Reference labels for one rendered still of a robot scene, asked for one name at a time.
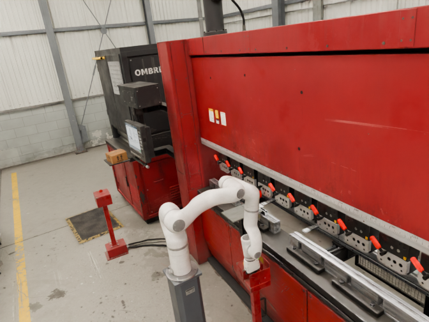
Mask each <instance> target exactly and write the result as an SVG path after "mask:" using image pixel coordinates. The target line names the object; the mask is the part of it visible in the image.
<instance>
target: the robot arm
mask: <svg viewBox="0 0 429 322"><path fill-rule="evenodd" d="M218 184H219V187H220V188H219V189H212V190H207V191H205V192H203V193H201V194H199V195H197V196H196V197H194V198H193V199H192V200H191V201H190V202H189V204H188V205H187V206H186V207H184V208H183V209H182V210H180V209H179V208H178V207H177V206H176V205H175V204H174V203H164V204H163V205H161V207H160V209H159V219H160V224H161V227H162V230H163V233H164V236H165V239H166V242H167V249H168V253H169V260H170V266H169V267H168V268H167V270H166V276H167V278H168V279H169V280H171V281H174V282H184V281H186V280H189V279H191V278H192V277H194V276H195V275H196V273H197V270H198V268H197V264H196V263H195V262H193V261H190V253H189V248H188V240H187V237H186V233H185V229H186V228H187V227H188V226H189V225H190V224H191V223H192V222H193V221H194V220H195V219H196V218H197V217H198V216H199V215H200V214H201V213H203V212H204V211H206V210H208V209H210V208H212V207H214V206H216V205H219V204H227V203H234V202H237V201H239V200H241V199H242V198H243V199H245V211H244V222H243V224H244V228H245V230H246V232H247V234H245V235H243V236H242V237H241V244H242V248H243V254H244V269H245V270H246V274H247V275H248V274H250V275H251V274H253V273H256V272H257V270H258V269H260V263H259V260H258V258H259V257H260V256H261V254H262V236H261V233H260V231H259V228H258V225H257V222H258V215H259V201H260V192H259V190H258V188H257V187H255V186H254V185H251V184H249V183H247V182H245V181H242V180H240V179H237V178H235V177H232V176H222V177H221V178H220V179H219V182H218Z"/></svg>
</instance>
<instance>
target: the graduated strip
mask: <svg viewBox="0 0 429 322"><path fill-rule="evenodd" d="M201 141H203V142H206V143H208V144H210V145H212V146H214V147H215V148H218V149H220V150H222V151H224V152H226V153H228V154H230V155H233V156H235V157H237V158H239V159H241V160H243V161H245V162H248V163H249V164H252V165H254V166H255V167H258V168H260V169H262V170H264V171H266V172H268V173H271V174H273V175H275V176H277V177H279V178H281V179H283V180H285V181H288V182H289V183H291V184H293V185H295V186H298V187H300V188H302V189H304V190H306V191H308V192H311V193H313V194H315V195H317V196H319V197H321V198H323V199H325V200H327V201H329V202H331V203H333V204H335V205H338V206H340V207H342V208H344V209H346V210H348V211H351V212H353V213H355V214H356V215H359V216H360V217H363V218H365V219H367V220H369V221H371V222H373V223H375V224H378V225H380V226H382V227H384V228H386V229H388V230H390V231H392V232H394V233H396V234H399V235H400V236H403V237H405V238H407V239H409V240H411V241H413V242H415V243H418V244H420V245H422V246H424V247H426V248H428V249H429V242H428V241H426V240H424V239H422V238H419V237H417V236H415V235H413V234H410V233H408V232H407V231H404V230H402V229H400V228H397V227H395V226H393V225H391V224H388V223H387V222H385V221H382V220H380V219H378V218H376V217H373V216H371V215H369V214H367V213H365V212H363V211H361V210H358V209H356V208H354V207H351V206H349V205H348V204H345V203H343V202H341V201H339V200H336V199H334V198H332V197H329V196H328V195H326V194H323V193H321V192H319V191H317V190H314V189H312V188H310V187H308V186H306V185H304V184H302V183H299V182H297V181H295V180H293V179H290V178H288V177H286V176H284V175H282V174H280V173H278V172H275V171H273V170H271V169H268V168H267V167H264V166H263V165H260V164H258V163H256V162H253V161H251V160H249V159H247V158H245V157H242V156H241V155H238V154H236V153H234V152H232V151H229V150H227V149H225V148H223V147H221V146H219V145H217V144H214V143H212V142H210V141H207V140H205V139H203V138H201Z"/></svg>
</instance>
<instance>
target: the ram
mask: <svg viewBox="0 0 429 322"><path fill-rule="evenodd" d="M191 61H192V71H193V81H194V86H195V96H196V102H197V112H198V117H199V127H200V136H201V137H202V138H203V139H205V140H207V141H210V142H212V143H214V144H217V145H219V146H221V147H223V148H225V149H227V150H229V151H232V152H234V153H236V154H238V155H241V156H242V157H245V158H247V159H249V160H251V161H253V162H256V163H258V164H260V165H263V166H264V167H267V168H268V169H271V170H273V171H275V172H278V173H280V174H282V175H284V176H286V177H288V178H290V179H293V180H295V181H297V182H299V183H302V184H304V185H306V186H308V187H310V188H312V189H314V190H317V191H319V192H321V193H323V194H326V195H327V196H329V197H332V198H334V199H336V200H339V201H341V202H343V203H345V204H348V205H349V206H351V207H354V208H356V209H358V210H361V211H363V212H365V213H367V214H369V215H371V216H373V217H376V218H378V219H380V220H382V221H385V222H387V223H388V224H391V225H393V226H395V227H397V228H400V229H402V230H404V231H407V232H408V233H410V234H413V235H415V236H417V237H419V238H422V239H424V240H426V241H428V242H429V52H376V53H348V54H292V55H263V56H208V57H191ZM209 109H213V114H214V122H212V121H210V119H209ZM215 110H217V111H218V118H216V114H215ZM220 111H221V112H225V118H226V125H227V126H224V125H222V123H221V116H220ZM216 119H217V120H219V124H217V123H216ZM201 143H202V144H204V145H206V146H208V147H210V148H212V149H214V150H216V151H218V152H220V153H223V154H224V155H227V156H228V157H230V158H233V159H234V160H237V161H238V162H241V163H242V164H244V165H247V166H248V167H251V168H252V169H255V170H256V171H259V172H261V173H263V174H265V175H267V176H269V177H271V178H273V179H275V180H277V181H279V182H281V183H283V184H285V185H287V186H289V187H291V188H293V189H296V190H298V191H300V192H302V193H304V194H306V195H308V196H310V197H312V198H314V199H316V200H318V201H320V202H322V203H324V204H326V205H328V206H330V207H332V208H334V209H336V210H338V211H340V212H342V213H344V214H346V215H348V216H350V217H352V218H354V219H356V220H358V221H360V222H362V223H364V224H366V225H368V226H371V227H373V228H375V229H377V230H379V231H381V232H383V233H385V234H387V235H389V236H391V237H393V238H395V239H397V240H399V241H401V242H403V243H405V244H407V245H410V246H411V247H414V248H415V249H418V250H420V251H421V252H424V253H425V254H428V255H429V249H428V248H426V247H424V246H422V245H420V244H418V243H415V242H413V241H411V240H409V239H407V238H405V237H403V236H400V235H399V234H396V233H394V232H392V231H390V230H388V229H386V228H384V227H382V226H380V225H378V224H375V223H373V222H371V221H369V220H367V219H365V218H363V217H360V216H359V215H356V214H355V213H353V212H351V211H348V210H346V209H344V208H342V207H340V206H338V205H335V204H333V203H331V202H329V201H327V200H325V199H323V198H321V197H319V196H317V195H315V194H313V193H311V192H308V191H306V190H304V189H302V188H300V187H298V186H295V185H293V184H291V183H289V182H288V181H285V180H283V179H281V178H279V177H277V176H275V175H273V174H271V173H268V172H266V171H264V170H262V169H260V168H258V167H255V166H254V165H252V164H249V163H248V162H245V161H243V160H241V159H239V158H237V157H235V156H233V155H230V154H228V153H226V152H224V151H222V150H220V149H218V148H215V147H214V146H212V145H210V144H208V143H206V142H203V141H201Z"/></svg>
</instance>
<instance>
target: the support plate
mask: <svg viewBox="0 0 429 322"><path fill-rule="evenodd" d="M244 205H245V204H242V205H240V206H237V207H235V208H231V209H229V210H226V211H223V212H221V213H222V214H223V215H224V216H225V217H227V218H228V219H229V220H230V221H231V222H233V223H234V222H237V221H239V220H242V219H244V211H245V208H244V207H245V206H244Z"/></svg>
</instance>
